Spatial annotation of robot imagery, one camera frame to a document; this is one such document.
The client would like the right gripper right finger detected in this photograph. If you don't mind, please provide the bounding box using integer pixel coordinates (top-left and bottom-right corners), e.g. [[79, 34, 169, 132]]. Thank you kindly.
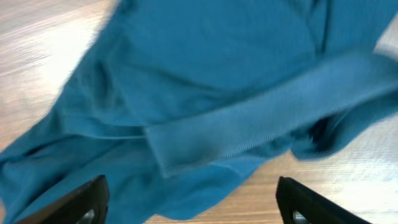
[[275, 177, 370, 224]]

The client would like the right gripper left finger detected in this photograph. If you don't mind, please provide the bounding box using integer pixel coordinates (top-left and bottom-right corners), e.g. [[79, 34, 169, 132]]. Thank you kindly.
[[16, 175, 109, 224]]

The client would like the blue polo shirt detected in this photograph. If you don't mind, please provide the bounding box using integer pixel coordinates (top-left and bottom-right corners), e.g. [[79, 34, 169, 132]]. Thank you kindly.
[[1, 0, 397, 223]]

